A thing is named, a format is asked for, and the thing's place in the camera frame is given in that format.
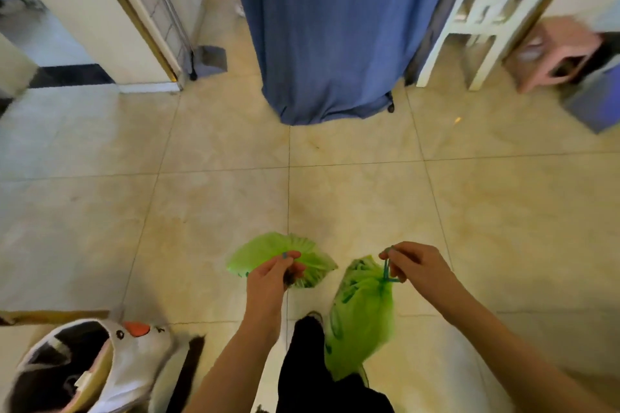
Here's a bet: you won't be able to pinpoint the person's right hand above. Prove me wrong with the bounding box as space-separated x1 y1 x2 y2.
379 241 462 315

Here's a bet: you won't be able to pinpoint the person's left hand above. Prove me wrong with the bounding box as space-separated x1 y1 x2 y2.
244 252 307 329

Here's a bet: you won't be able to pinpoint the green drawstring garbage bag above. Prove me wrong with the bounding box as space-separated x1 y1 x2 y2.
325 247 404 382

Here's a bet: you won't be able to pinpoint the person's right forearm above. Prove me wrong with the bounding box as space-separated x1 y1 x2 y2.
438 284 620 413

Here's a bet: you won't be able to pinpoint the person's left forearm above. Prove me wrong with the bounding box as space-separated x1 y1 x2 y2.
184 317 284 413

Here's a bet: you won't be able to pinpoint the person's black trousers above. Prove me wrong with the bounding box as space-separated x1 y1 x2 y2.
276 315 395 413

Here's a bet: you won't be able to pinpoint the blue hanging curtain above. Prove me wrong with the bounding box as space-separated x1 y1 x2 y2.
226 0 465 126

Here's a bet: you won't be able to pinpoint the blue storage box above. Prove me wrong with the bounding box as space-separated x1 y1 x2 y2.
561 57 620 134

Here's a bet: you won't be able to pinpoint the pink plastic stool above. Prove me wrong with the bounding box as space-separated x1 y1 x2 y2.
504 16 604 94

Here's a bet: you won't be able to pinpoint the white sliding door with grille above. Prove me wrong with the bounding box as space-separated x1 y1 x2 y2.
80 0 214 90

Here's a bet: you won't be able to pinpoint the grey dustpan with metal handle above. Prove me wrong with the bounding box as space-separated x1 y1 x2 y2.
136 0 228 82

